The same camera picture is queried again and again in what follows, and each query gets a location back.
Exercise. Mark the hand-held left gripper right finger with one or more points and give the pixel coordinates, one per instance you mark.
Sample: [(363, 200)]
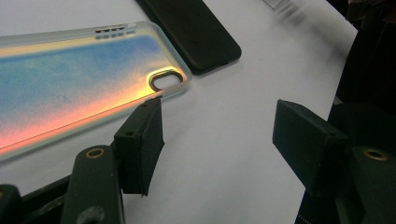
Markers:
[(308, 146)]

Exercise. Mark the white board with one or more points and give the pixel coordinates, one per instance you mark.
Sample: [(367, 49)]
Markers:
[(218, 149)]

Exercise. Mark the black phone case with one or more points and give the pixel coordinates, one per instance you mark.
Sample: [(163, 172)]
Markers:
[(193, 34)]

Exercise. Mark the iridescent clear phone case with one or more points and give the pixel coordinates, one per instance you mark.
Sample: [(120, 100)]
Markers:
[(77, 81)]

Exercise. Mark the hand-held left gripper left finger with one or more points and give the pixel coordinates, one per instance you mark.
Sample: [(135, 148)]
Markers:
[(140, 146)]

